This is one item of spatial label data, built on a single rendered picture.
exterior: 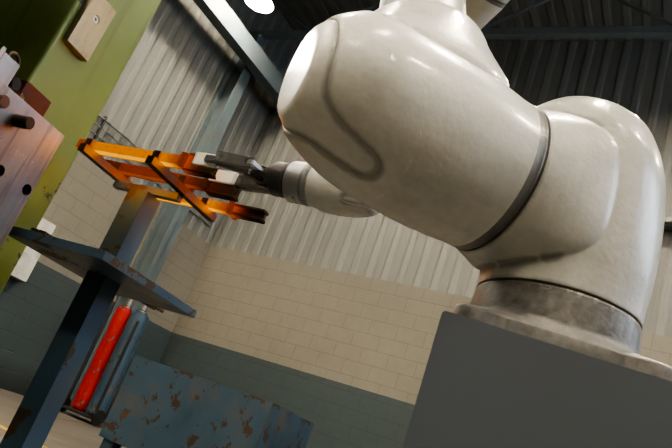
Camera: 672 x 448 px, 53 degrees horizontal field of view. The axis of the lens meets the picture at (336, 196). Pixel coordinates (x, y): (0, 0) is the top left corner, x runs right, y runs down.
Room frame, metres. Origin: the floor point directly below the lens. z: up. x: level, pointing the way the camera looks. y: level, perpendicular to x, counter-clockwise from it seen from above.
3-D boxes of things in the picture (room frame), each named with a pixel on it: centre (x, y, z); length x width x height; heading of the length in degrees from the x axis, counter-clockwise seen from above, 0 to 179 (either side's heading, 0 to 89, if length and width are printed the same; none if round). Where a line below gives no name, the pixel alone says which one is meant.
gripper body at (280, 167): (1.35, 0.14, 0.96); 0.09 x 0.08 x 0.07; 62
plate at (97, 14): (1.59, 0.77, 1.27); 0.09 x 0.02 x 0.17; 157
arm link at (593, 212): (0.61, -0.22, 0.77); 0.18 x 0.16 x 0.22; 106
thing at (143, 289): (1.65, 0.45, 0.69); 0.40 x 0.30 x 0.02; 154
